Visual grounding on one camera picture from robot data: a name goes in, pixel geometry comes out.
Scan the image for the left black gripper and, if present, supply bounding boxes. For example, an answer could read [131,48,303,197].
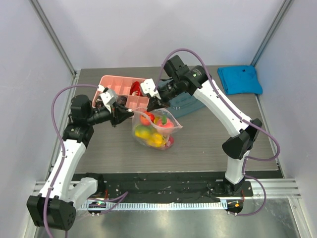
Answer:
[86,101,134,127]

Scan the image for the red strawberry toy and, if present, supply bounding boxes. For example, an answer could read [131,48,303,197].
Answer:
[139,112,155,126]

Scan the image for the pink peach toy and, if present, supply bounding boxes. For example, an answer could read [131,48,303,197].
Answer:
[156,116,174,133]

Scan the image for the clear pink zip top bag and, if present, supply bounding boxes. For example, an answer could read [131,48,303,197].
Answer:
[132,107,183,150]

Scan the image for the yellow bell pepper toy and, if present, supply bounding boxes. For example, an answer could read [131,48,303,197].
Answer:
[147,132,166,148]

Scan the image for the green lime toy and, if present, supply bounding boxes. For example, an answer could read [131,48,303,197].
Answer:
[134,124,152,140]

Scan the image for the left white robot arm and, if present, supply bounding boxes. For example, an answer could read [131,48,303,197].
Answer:
[27,93,133,231]

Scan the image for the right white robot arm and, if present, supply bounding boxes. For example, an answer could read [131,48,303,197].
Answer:
[140,55,262,196]

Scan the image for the dark rolled sock right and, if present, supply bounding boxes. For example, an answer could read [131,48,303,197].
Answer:
[116,96,127,107]

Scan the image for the patterned rolled sock left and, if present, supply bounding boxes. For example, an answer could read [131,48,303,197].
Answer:
[95,99,104,108]

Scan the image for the red fabric item left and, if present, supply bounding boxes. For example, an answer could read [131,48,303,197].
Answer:
[130,81,142,96]

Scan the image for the pink divided organizer box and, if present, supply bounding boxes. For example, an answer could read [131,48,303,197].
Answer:
[99,75,149,110]

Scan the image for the teal plastic fruit tray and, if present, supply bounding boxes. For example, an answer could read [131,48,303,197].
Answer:
[167,93,205,118]

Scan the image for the folded blue cloth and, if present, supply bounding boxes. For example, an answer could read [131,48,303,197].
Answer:
[217,65,263,96]

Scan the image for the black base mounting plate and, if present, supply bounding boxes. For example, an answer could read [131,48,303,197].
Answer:
[97,172,254,203]

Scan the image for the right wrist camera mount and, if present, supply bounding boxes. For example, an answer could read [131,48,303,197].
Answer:
[140,78,161,99]

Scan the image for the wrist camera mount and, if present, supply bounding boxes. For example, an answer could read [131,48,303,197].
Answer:
[98,85,117,113]
[140,78,161,99]

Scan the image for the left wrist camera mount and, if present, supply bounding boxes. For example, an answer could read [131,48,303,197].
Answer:
[98,85,117,113]

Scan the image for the white slotted cable duct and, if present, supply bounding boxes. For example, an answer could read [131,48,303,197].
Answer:
[79,200,227,211]

